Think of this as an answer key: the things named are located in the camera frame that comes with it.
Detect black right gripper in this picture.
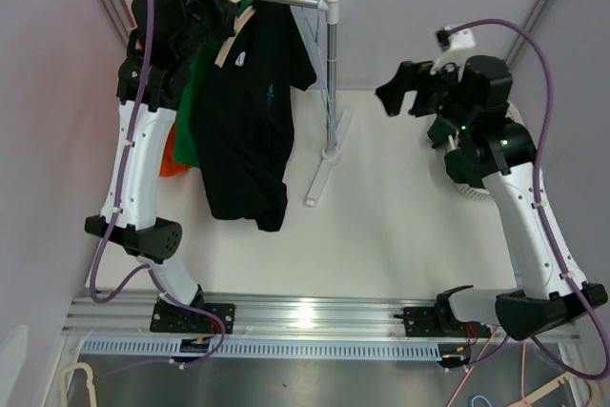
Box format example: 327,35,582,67
374,55,475,133

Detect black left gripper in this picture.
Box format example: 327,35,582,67
175,0,238,64

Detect light blue wire hanger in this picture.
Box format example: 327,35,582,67
300,0,338,154

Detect black t shirt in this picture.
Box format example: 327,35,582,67
191,1,316,232

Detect green and white t shirt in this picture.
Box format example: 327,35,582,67
427,116,472,185

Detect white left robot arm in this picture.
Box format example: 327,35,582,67
85,0,237,332

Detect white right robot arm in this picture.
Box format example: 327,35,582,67
376,55,608,341

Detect bright green t shirt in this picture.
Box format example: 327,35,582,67
173,52,201,168

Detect pink hanger on floor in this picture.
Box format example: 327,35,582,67
445,327,532,407

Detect blue hanger on floor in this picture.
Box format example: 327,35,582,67
469,395,493,407

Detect beige hanger on floor right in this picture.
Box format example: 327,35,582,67
509,372,602,407

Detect beige hanger on floor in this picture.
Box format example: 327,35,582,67
509,372,602,407
57,362,99,407

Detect beige hanger on floor left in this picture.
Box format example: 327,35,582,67
57,362,99,407

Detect white metal clothes rack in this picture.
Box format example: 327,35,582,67
94,0,356,208

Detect white perforated plastic basket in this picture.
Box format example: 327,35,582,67
445,102,523,201

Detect orange tank top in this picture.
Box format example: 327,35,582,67
159,125,190,177

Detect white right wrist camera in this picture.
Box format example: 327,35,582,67
434,27,477,70

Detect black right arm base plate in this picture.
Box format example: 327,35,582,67
394,305,492,338

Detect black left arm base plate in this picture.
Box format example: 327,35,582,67
150,300,236,335

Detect aluminium mounting rail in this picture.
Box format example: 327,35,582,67
60,287,581,344

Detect white slotted cable duct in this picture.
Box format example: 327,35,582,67
80,336,467,362

